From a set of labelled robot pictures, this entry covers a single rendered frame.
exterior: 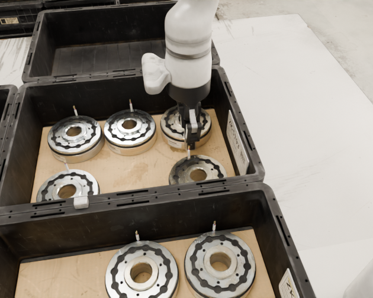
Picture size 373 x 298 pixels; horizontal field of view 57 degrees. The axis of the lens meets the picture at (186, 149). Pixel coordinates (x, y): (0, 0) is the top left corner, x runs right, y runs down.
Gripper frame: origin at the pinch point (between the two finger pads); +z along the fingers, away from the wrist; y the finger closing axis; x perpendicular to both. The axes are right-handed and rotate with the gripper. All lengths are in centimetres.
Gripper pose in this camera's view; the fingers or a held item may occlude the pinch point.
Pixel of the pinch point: (188, 134)
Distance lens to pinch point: 67.6
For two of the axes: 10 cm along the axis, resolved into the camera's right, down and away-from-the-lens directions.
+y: -1.6, -7.3, 6.6
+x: -9.9, 1.2, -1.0
